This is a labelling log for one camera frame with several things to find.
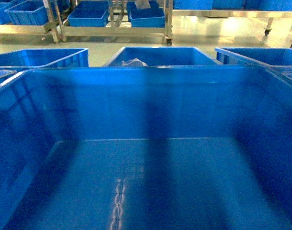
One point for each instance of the blue crate on cart right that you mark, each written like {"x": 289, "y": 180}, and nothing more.
{"x": 153, "y": 17}

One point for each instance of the blue crate on cart left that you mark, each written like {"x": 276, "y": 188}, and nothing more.
{"x": 90, "y": 14}

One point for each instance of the clear plastic bag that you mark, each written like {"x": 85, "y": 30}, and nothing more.
{"x": 134, "y": 63}

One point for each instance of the large blue plastic crate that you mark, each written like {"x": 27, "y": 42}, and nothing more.
{"x": 197, "y": 148}

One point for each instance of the blue crate with clear bag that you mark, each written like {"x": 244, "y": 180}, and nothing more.
{"x": 162, "y": 56}

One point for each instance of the blue crate on left rack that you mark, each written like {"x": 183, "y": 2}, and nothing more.
{"x": 28, "y": 13}

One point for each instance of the blue crate on cart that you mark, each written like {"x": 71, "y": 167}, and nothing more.
{"x": 153, "y": 17}
{"x": 90, "y": 14}

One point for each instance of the blue crate far right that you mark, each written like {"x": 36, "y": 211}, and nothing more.
{"x": 277, "y": 59}

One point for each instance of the blue crate far left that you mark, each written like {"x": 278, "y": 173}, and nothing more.
{"x": 45, "y": 58}

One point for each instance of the steel wheeled shelf cart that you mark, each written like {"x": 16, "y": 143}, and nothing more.
{"x": 118, "y": 25}

